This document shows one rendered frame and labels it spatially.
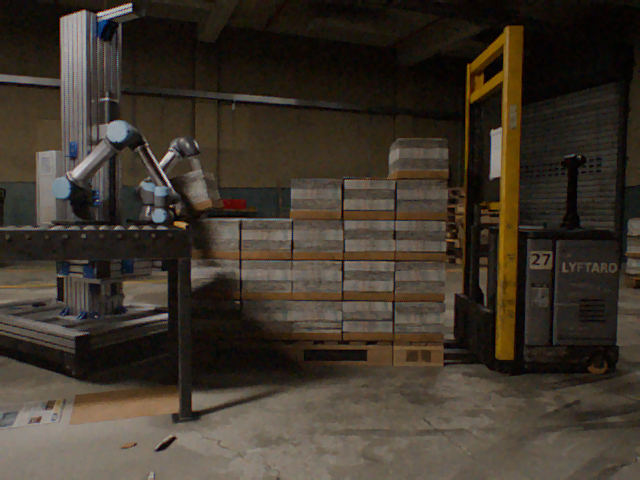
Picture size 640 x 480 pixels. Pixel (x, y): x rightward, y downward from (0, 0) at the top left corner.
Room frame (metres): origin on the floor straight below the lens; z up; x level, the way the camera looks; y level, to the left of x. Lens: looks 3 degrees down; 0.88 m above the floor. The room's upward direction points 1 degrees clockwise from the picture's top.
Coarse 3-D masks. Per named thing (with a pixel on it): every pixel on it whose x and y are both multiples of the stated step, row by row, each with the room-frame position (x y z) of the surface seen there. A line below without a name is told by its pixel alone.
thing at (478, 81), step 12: (468, 72) 3.46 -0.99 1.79; (480, 72) 3.45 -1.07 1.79; (468, 84) 3.46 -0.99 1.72; (480, 84) 3.45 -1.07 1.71; (468, 96) 3.45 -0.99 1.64; (468, 108) 3.45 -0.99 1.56; (468, 120) 3.45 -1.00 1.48; (468, 132) 3.46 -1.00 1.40; (468, 144) 3.46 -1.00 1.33; (468, 156) 3.46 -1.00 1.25; (468, 168) 3.45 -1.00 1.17; (468, 180) 3.46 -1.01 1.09; (468, 192) 3.45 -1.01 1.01; (468, 204) 3.45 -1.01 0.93; (468, 216) 3.44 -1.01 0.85; (480, 216) 3.41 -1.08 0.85; (468, 228) 3.44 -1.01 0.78; (468, 240) 3.43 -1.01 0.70; (468, 252) 3.43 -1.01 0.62; (468, 264) 3.44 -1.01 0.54; (468, 276) 3.44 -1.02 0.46; (468, 288) 3.44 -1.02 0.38
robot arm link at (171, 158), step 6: (180, 138) 3.50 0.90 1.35; (174, 144) 3.52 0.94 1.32; (168, 150) 3.52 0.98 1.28; (174, 150) 3.49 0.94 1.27; (180, 150) 3.49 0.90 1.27; (168, 156) 3.49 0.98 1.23; (174, 156) 3.50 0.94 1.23; (180, 156) 3.52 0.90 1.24; (162, 162) 3.47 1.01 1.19; (168, 162) 3.47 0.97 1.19; (174, 162) 3.50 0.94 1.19; (162, 168) 3.45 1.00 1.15; (168, 168) 3.47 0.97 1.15; (144, 180) 3.40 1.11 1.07; (150, 180) 3.40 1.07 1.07; (138, 186) 3.38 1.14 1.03; (138, 192) 3.33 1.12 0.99; (138, 198) 3.35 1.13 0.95
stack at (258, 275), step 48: (192, 240) 2.95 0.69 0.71; (240, 240) 3.00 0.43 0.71; (288, 240) 2.95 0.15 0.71; (336, 240) 2.95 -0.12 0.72; (384, 240) 2.95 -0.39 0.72; (192, 288) 2.95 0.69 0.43; (240, 288) 2.98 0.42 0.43; (288, 288) 2.95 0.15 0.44; (336, 288) 2.95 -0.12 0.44; (384, 288) 2.94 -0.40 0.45; (240, 336) 2.97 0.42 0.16
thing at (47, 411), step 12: (0, 408) 2.22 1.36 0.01; (12, 408) 2.22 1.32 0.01; (24, 408) 2.23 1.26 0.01; (36, 408) 2.23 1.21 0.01; (48, 408) 2.23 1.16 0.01; (60, 408) 2.23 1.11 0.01; (0, 420) 2.09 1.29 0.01; (12, 420) 2.10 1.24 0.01; (24, 420) 2.10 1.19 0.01; (36, 420) 2.10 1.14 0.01; (48, 420) 2.10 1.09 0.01
